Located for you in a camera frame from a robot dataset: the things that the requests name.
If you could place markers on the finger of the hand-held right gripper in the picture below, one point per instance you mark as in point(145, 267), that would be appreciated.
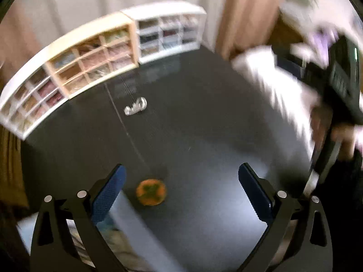
point(292, 66)

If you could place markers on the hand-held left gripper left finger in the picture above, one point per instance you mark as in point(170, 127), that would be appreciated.
point(109, 192)

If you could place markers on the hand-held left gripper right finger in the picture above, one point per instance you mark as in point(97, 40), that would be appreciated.
point(255, 192)

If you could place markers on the orange felt persimmon charm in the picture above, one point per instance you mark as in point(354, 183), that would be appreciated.
point(151, 192)

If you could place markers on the white storage box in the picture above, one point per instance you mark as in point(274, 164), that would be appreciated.
point(136, 232)

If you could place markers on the clear hair clip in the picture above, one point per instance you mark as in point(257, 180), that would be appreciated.
point(136, 107)

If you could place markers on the person's right hand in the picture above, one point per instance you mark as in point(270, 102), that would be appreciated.
point(346, 141)

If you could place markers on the pink curtain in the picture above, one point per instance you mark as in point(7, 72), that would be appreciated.
point(14, 42)
point(249, 14)

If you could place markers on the wooden desk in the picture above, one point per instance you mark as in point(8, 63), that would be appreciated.
point(11, 170)

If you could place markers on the white drawer organizer amber beads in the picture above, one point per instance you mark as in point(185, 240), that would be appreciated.
point(37, 96)

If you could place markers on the white drawer organizer dark beads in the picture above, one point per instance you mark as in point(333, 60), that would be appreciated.
point(167, 31)

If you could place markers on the beige wooden drawer organizer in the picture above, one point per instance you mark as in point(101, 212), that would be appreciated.
point(93, 56)

